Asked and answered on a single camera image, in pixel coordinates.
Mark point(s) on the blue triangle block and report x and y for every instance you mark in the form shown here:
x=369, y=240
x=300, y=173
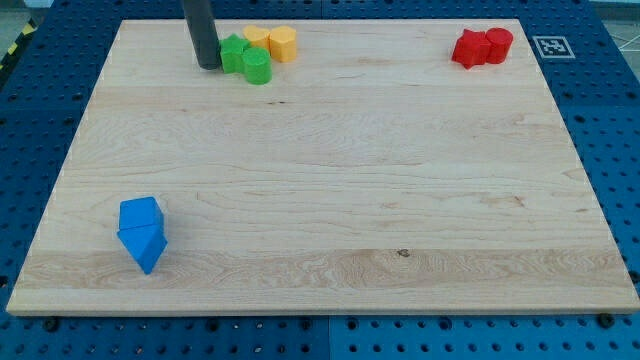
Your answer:
x=145, y=244

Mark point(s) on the green cylinder block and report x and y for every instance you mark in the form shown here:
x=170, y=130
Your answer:
x=257, y=66

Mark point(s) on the red cylinder block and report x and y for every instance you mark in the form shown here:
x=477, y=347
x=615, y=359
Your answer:
x=500, y=40

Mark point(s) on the light wooden board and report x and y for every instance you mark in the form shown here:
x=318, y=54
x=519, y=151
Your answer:
x=371, y=175

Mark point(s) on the yellow black hazard tape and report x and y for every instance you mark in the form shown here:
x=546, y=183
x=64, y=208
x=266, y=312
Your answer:
x=18, y=47

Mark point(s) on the green star block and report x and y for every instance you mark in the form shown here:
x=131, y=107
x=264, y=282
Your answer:
x=232, y=49

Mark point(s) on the red star block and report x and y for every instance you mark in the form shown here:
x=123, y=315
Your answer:
x=471, y=48

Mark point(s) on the white fiducial marker tag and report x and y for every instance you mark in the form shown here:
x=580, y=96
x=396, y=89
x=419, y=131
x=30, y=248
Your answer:
x=553, y=47

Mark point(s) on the blue cube block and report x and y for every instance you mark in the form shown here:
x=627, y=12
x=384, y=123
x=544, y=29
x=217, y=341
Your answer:
x=140, y=212

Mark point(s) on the yellow hexagon block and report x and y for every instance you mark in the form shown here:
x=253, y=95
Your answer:
x=283, y=44

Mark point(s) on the yellow heart block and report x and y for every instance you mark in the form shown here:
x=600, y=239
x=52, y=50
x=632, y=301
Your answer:
x=257, y=36

